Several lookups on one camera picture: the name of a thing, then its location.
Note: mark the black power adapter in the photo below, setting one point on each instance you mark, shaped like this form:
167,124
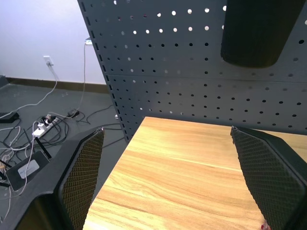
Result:
73,112

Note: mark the black flat box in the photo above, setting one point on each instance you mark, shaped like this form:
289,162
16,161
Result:
8,117

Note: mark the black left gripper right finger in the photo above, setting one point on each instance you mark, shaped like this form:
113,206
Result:
268,172

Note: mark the white power strip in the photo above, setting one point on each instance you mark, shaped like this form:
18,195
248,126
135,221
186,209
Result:
44,127

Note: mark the black wifi router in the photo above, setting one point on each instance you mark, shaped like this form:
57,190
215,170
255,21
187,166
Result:
26,169

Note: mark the grey perforated pegboard panel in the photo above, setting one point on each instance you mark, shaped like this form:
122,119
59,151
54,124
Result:
192,79

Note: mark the white wall socket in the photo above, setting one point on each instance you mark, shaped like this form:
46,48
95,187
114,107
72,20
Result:
47,60

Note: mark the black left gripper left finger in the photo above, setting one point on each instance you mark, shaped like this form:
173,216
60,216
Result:
79,177

